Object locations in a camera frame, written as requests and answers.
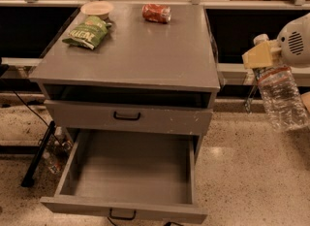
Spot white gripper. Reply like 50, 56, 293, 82
242, 13, 310, 69

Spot clear plastic water bottle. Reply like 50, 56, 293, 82
252, 33, 309, 132

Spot grey drawer cabinet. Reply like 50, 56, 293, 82
28, 2, 221, 160

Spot open grey middle drawer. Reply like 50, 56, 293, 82
41, 130, 206, 224

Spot grey top drawer front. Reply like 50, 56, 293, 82
45, 100, 212, 135

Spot green chip bag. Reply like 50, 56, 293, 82
62, 16, 111, 49

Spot bottles on floor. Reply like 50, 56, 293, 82
42, 127, 73, 175

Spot black floor stand leg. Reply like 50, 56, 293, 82
21, 121, 55, 187

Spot black top drawer handle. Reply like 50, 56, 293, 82
113, 111, 141, 121

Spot black drawer handle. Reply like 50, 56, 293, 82
108, 209, 137, 221
113, 111, 141, 121

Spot black middle drawer handle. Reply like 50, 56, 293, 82
108, 209, 137, 221

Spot black floor cable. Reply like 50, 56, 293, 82
12, 90, 49, 127

